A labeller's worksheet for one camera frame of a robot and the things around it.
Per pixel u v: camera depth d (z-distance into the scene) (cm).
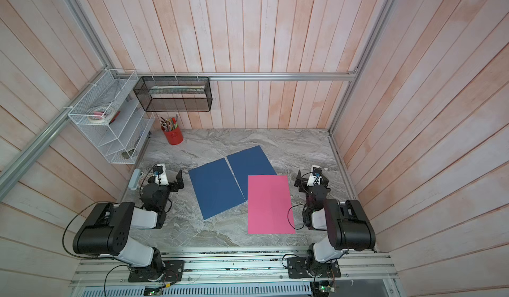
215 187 103
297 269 73
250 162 108
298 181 83
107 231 46
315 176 76
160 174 77
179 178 88
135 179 96
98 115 73
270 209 88
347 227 46
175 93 104
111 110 76
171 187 82
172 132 106
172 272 73
